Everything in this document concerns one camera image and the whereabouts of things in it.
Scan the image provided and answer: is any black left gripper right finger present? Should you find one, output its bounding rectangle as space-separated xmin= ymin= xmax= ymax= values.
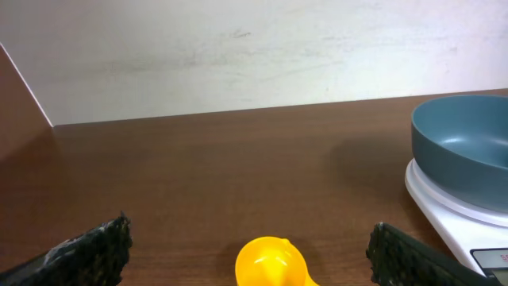
xmin=366 ymin=222 xmax=492 ymax=286

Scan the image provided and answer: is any white digital kitchen scale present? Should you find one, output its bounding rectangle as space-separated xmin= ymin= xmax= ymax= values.
xmin=405 ymin=160 xmax=507 ymax=285

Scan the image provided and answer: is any yellow plastic measuring scoop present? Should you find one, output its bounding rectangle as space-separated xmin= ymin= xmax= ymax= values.
xmin=235 ymin=236 xmax=318 ymax=286

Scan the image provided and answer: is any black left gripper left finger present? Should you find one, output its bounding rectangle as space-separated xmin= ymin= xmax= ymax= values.
xmin=1 ymin=214 xmax=133 ymax=286

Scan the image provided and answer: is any teal blue bowl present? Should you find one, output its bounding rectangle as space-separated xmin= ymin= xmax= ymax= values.
xmin=411 ymin=95 xmax=507 ymax=213

